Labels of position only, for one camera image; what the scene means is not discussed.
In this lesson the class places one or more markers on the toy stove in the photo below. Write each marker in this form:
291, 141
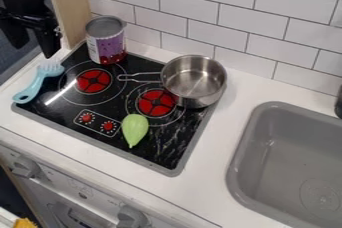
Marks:
133, 128

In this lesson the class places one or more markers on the light blue brush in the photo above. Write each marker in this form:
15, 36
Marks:
33, 85

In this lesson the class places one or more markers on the purple and white can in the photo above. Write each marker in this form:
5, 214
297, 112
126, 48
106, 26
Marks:
107, 43

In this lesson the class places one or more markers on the green toy vegetable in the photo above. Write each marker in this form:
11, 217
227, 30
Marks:
134, 128

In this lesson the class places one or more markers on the silver pot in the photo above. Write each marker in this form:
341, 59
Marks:
193, 80

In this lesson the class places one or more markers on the toy sink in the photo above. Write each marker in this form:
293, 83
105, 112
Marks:
289, 168

